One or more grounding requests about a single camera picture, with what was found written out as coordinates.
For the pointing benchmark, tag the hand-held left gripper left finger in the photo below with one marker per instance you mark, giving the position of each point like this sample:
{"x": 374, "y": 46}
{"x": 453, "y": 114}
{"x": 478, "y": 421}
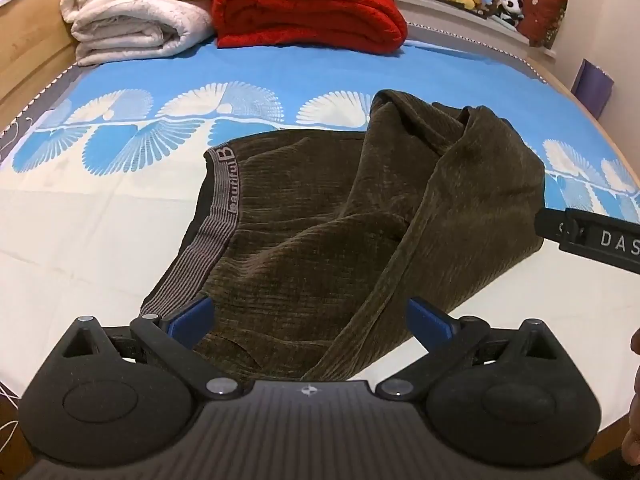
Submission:
{"x": 192, "y": 317}

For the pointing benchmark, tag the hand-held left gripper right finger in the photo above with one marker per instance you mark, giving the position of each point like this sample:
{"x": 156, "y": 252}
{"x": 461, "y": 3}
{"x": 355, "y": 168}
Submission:
{"x": 430, "y": 322}

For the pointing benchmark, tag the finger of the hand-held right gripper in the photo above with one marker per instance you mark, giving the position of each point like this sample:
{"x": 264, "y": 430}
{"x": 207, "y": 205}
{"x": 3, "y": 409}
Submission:
{"x": 547, "y": 227}

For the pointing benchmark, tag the blue white printed bedsheet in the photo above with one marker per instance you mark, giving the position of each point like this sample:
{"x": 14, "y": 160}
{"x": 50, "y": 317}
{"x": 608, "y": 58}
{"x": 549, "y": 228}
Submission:
{"x": 125, "y": 240}

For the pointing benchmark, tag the purple bag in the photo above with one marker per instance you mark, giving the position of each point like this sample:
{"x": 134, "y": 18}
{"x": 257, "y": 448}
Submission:
{"x": 592, "y": 87}

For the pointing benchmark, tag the dark red cushion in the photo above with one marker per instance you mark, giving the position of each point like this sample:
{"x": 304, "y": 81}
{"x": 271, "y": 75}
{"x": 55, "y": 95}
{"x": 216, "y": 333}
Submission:
{"x": 542, "y": 15}

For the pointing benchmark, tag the grey window ledge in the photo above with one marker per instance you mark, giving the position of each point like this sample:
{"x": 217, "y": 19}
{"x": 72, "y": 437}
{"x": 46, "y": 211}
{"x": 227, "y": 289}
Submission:
{"x": 450, "y": 27}

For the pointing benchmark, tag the panda plush toy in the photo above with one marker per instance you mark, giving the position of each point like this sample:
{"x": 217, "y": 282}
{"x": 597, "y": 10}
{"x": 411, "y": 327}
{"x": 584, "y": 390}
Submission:
{"x": 510, "y": 7}

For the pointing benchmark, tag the dark tray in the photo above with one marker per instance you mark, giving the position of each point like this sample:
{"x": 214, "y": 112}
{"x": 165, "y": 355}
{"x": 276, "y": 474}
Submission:
{"x": 470, "y": 9}

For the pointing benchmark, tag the white folded blanket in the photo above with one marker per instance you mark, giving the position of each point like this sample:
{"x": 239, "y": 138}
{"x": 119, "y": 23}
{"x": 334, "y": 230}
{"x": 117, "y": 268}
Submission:
{"x": 135, "y": 5}

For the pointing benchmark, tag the red folded blanket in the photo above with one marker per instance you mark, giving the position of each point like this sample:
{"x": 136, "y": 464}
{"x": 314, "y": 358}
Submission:
{"x": 310, "y": 5}

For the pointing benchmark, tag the wooden bed frame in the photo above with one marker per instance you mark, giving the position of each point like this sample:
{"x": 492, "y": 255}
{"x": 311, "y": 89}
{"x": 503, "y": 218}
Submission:
{"x": 30, "y": 45}

